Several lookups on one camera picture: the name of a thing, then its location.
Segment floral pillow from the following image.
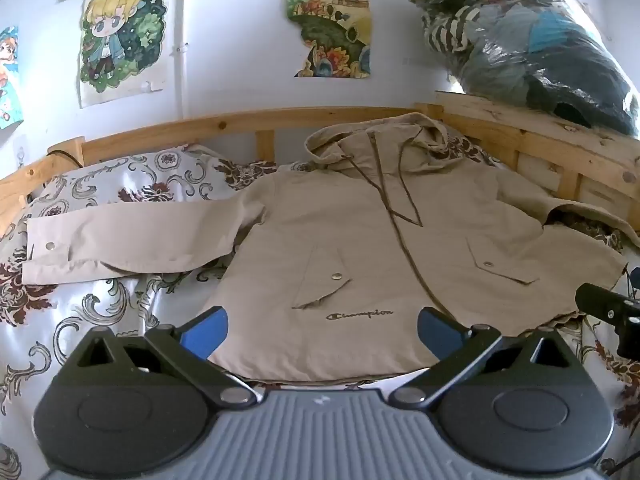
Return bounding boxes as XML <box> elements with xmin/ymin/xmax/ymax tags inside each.
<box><xmin>27</xmin><ymin>144</ymin><xmax>281</xmax><ymax>211</ymax></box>

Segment wooden bed frame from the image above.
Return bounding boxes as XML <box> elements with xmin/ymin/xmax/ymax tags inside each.
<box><xmin>0</xmin><ymin>91</ymin><xmax>640</xmax><ymax>242</ymax></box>

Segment black cable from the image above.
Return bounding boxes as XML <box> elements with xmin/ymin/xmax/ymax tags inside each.
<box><xmin>47</xmin><ymin>147</ymin><xmax>84</xmax><ymax>169</ymax></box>

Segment cartoon character wall poster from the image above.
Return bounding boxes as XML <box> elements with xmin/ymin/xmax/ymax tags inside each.
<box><xmin>79</xmin><ymin>0</ymin><xmax>172</xmax><ymax>109</ymax></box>

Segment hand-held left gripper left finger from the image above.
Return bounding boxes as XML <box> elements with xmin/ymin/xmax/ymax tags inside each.
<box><xmin>64</xmin><ymin>306</ymin><xmax>262</xmax><ymax>407</ymax></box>

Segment landscape wall poster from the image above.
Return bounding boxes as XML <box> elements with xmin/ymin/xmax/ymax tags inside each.
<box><xmin>285</xmin><ymin>0</ymin><xmax>374</xmax><ymax>80</ymax></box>

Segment plastic bag of clothes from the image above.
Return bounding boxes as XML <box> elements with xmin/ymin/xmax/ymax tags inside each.
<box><xmin>394</xmin><ymin>0</ymin><xmax>640</xmax><ymax>137</ymax></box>

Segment floral bed sheet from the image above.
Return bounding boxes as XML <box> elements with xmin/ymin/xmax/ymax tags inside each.
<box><xmin>0</xmin><ymin>136</ymin><xmax>640</xmax><ymax>480</ymax></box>

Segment beige hooded jacket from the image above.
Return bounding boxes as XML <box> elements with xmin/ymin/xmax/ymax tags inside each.
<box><xmin>21</xmin><ymin>112</ymin><xmax>640</xmax><ymax>382</ymax></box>

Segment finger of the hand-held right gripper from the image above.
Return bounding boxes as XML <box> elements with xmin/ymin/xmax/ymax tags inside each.
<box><xmin>574</xmin><ymin>283</ymin><xmax>640</xmax><ymax>322</ymax></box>

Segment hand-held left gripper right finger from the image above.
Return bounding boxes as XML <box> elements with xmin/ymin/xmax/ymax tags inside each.
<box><xmin>388</xmin><ymin>306</ymin><xmax>577</xmax><ymax>407</ymax></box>

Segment white wall conduit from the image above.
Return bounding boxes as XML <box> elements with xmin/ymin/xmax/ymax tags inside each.
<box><xmin>170</xmin><ymin>0</ymin><xmax>191</xmax><ymax>121</ymax></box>

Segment orange-haired figure wall poster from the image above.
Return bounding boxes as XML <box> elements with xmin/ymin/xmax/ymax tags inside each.
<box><xmin>0</xmin><ymin>26</ymin><xmax>24</xmax><ymax>130</ymax></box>

